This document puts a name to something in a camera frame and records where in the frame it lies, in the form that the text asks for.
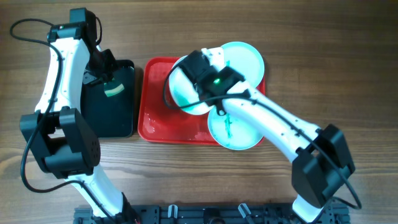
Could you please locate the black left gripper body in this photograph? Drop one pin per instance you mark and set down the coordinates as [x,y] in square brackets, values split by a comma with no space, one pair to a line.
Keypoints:
[99,70]

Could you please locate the green yellow sponge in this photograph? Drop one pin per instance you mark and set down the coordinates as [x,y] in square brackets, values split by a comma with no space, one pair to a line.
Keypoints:
[113,88]

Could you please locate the white plate green stain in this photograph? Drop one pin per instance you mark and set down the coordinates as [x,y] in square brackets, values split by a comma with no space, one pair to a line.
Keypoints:
[183,92]
[232,132]
[246,60]

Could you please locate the white plate bottom green stain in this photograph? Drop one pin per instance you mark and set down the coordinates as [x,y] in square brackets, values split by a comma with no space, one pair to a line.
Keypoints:
[232,132]

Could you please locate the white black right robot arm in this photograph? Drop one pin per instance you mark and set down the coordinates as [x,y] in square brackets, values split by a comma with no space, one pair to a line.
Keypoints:
[320,158]

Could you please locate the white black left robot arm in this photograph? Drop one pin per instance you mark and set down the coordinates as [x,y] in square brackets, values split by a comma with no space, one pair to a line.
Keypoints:
[56,133]

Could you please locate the black water tray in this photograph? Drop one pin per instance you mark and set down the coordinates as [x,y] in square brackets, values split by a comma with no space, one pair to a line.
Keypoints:
[109,116]

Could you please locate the red plastic tray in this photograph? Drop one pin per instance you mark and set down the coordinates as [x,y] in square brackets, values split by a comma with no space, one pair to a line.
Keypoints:
[156,122]

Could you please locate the white plate top green stain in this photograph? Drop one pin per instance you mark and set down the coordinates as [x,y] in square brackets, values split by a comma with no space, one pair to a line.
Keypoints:
[246,60]

